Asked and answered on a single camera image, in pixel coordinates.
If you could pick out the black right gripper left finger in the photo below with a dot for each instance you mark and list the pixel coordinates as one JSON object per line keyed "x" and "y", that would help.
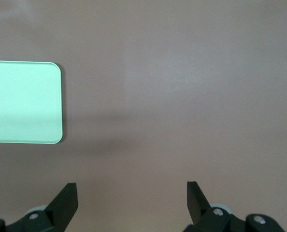
{"x": 63, "y": 207}

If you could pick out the light green rectangular tray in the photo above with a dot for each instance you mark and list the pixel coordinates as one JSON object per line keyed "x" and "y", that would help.
{"x": 22, "y": 101}

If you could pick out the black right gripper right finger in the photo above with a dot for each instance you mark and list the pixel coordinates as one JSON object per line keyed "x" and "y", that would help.
{"x": 196, "y": 203}

